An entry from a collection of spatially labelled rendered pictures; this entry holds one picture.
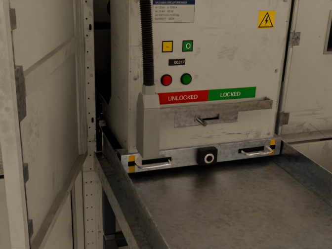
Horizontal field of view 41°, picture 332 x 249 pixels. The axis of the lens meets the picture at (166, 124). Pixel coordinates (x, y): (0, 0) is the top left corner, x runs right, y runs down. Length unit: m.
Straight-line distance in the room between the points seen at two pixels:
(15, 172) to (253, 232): 0.58
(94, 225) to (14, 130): 0.87
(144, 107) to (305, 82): 0.77
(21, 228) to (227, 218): 0.52
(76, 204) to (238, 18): 0.82
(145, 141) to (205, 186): 0.24
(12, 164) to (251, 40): 0.80
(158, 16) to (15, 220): 0.64
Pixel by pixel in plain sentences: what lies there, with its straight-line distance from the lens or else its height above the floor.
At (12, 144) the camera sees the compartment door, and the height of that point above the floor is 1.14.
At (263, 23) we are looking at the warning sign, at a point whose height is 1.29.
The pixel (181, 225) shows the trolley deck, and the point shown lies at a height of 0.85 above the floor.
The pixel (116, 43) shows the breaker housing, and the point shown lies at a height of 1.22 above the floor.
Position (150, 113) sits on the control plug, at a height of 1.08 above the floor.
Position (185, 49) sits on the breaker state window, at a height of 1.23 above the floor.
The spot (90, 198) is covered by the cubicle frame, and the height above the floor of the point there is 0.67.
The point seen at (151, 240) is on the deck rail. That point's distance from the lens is 1.06.
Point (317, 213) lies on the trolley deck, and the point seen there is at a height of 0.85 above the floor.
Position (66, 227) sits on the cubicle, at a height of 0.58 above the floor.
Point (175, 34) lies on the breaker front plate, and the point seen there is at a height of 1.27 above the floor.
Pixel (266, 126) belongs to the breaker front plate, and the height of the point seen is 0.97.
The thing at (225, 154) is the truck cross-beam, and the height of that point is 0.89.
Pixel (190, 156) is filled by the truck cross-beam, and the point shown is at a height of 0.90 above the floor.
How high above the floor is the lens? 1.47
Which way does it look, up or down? 21 degrees down
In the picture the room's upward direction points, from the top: 2 degrees clockwise
